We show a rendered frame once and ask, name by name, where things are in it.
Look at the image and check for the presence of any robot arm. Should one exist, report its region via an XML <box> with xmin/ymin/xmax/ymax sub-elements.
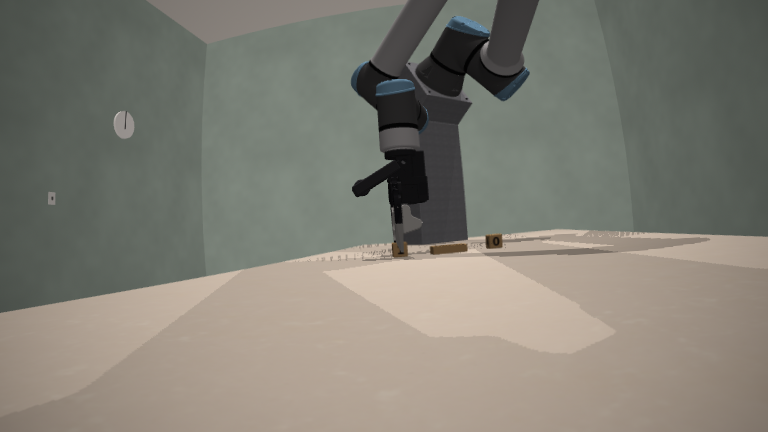
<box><xmin>351</xmin><ymin>0</ymin><xmax>539</xmax><ymax>197</ymax></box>

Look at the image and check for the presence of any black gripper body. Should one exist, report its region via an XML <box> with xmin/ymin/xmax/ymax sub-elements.
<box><xmin>384</xmin><ymin>149</ymin><xmax>429</xmax><ymax>207</ymax></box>

